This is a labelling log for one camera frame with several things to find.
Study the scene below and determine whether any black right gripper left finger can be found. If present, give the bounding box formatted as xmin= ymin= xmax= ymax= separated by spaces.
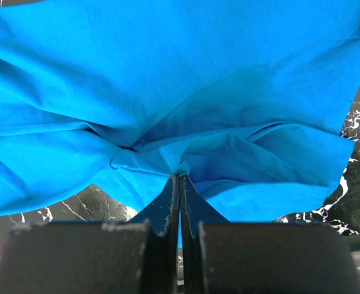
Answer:
xmin=0 ymin=175 xmax=180 ymax=293

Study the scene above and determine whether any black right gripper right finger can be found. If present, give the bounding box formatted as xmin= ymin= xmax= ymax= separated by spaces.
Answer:
xmin=179 ymin=176 xmax=360 ymax=293

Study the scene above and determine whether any blue t-shirt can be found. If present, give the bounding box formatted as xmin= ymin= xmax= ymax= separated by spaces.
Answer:
xmin=0 ymin=1 xmax=360 ymax=222

